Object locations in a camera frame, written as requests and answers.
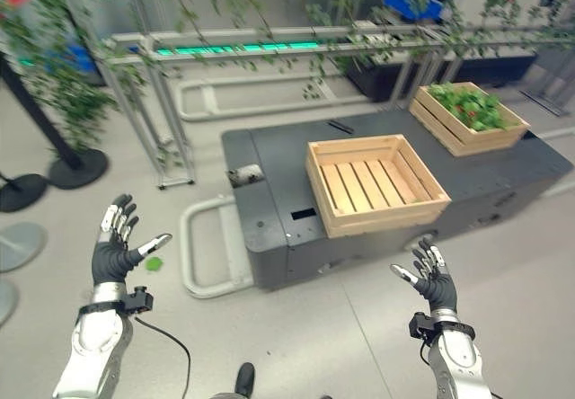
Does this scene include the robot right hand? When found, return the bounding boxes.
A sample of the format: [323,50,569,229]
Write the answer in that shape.
[389,235,459,315]

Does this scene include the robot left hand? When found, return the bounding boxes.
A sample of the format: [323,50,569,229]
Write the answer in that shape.
[91,193,173,287]

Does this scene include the grey round stand base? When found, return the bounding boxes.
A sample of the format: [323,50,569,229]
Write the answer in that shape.
[0,221,49,274]

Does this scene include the black round stand base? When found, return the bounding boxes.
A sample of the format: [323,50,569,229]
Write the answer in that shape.
[0,173,49,214]
[47,147,110,191]

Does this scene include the black mobile platform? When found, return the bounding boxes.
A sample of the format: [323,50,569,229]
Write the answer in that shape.
[220,112,575,291]

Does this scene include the empty wooden slat crate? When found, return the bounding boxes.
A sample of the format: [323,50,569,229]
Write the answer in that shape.
[305,134,452,239]

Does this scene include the black stand pole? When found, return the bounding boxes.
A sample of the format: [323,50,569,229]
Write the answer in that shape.
[0,50,84,171]

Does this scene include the wooden crate with leaves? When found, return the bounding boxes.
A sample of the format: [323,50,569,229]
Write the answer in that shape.
[408,81,532,158]

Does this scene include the hanging green vine foliage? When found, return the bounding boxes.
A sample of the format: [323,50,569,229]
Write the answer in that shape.
[0,0,575,166]

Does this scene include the robot dark foot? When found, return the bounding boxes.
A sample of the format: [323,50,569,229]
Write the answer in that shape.
[234,361,256,398]

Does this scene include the green leaves in crate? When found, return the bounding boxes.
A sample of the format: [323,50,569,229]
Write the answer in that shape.
[426,82,509,132]

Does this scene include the blue plastic bin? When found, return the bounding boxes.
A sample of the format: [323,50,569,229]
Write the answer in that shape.
[382,0,444,22]

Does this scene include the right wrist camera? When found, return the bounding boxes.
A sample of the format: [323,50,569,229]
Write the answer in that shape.
[408,311,435,341]

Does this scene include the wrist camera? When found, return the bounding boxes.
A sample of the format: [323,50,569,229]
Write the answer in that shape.
[119,285,155,315]
[408,311,435,341]

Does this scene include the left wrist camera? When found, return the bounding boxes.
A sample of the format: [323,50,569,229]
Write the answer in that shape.
[119,285,155,315]

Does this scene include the grey bumper loop rail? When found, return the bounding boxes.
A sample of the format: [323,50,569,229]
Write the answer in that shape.
[180,195,255,300]

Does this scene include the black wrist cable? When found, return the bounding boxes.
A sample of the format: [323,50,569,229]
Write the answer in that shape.
[133,315,192,399]

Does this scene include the black cabinet behind frame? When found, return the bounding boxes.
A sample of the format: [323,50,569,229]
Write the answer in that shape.
[345,52,538,103]

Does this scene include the aluminium frame structure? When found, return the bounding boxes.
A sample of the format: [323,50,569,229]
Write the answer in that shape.
[49,0,575,191]

